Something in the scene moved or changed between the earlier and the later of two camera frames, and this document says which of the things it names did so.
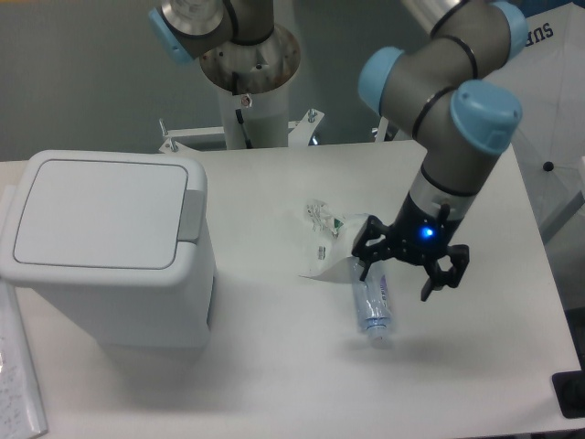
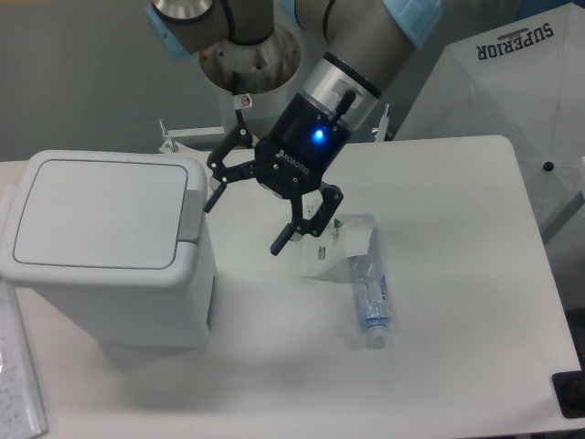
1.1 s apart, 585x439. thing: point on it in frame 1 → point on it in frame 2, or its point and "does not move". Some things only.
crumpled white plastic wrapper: (329, 238) does not move
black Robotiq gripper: (419, 235) → (293, 156)
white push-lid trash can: (122, 240) does not move
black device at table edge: (569, 391) does not move
